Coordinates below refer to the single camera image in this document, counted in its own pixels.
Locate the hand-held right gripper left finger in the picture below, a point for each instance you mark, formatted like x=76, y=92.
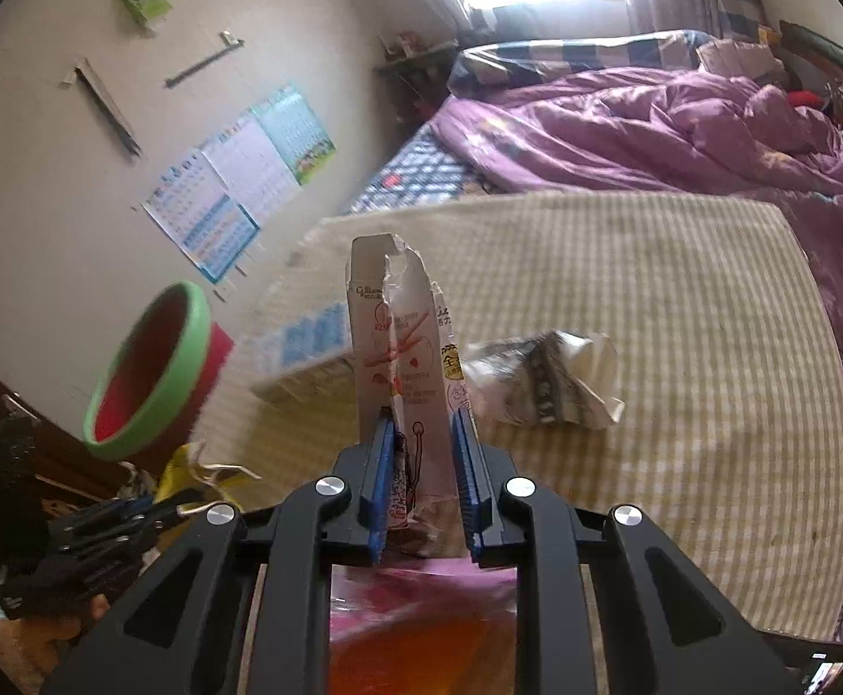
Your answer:
x=381, y=485

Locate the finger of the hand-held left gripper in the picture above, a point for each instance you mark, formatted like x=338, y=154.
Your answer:
x=124, y=514
x=95, y=565

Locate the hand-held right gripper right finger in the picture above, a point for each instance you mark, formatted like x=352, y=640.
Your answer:
x=466, y=485

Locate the yellow wrapper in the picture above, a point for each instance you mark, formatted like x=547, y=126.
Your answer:
x=182, y=474

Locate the red bucket with green rim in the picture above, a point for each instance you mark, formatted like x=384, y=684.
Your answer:
x=153, y=384

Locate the torn white snack box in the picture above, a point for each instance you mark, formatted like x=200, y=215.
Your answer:
x=414, y=347

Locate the white blue tissue packet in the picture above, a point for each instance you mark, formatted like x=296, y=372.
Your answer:
x=305, y=351

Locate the person's left hand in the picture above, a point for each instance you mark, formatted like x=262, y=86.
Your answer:
x=52, y=637

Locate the brown wooden door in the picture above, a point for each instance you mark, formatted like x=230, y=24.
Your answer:
x=1, y=384

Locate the crumpled grey paper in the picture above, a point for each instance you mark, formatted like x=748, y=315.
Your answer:
x=544, y=384

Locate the orange red cloth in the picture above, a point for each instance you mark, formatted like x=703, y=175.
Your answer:
x=421, y=637

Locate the blue checked bed sheet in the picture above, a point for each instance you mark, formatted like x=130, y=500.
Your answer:
x=421, y=170

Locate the purple quilt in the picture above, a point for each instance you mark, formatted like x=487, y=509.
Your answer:
x=653, y=137

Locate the small dark side table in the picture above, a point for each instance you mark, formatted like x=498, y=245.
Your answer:
x=417, y=69

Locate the blue plaid pillow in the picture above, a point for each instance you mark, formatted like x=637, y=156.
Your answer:
x=580, y=58

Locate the white bundled clothes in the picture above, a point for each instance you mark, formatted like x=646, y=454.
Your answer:
x=740, y=56

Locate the red soft item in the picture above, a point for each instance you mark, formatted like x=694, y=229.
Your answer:
x=803, y=98

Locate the dark wooden headboard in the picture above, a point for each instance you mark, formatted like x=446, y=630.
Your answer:
x=841, y=65

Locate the white wall socket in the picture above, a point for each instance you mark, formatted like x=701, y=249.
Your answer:
x=224, y=292

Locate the blue chart wall poster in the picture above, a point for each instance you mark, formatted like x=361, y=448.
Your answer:
x=200, y=221

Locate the white chart wall poster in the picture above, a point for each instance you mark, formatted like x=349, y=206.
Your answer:
x=251, y=166

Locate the green chart wall poster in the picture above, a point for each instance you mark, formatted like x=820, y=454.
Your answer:
x=294, y=130

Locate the metal wall bar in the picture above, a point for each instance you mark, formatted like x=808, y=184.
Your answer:
x=204, y=59

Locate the green wall tissue box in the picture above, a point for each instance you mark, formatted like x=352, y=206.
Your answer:
x=142, y=3

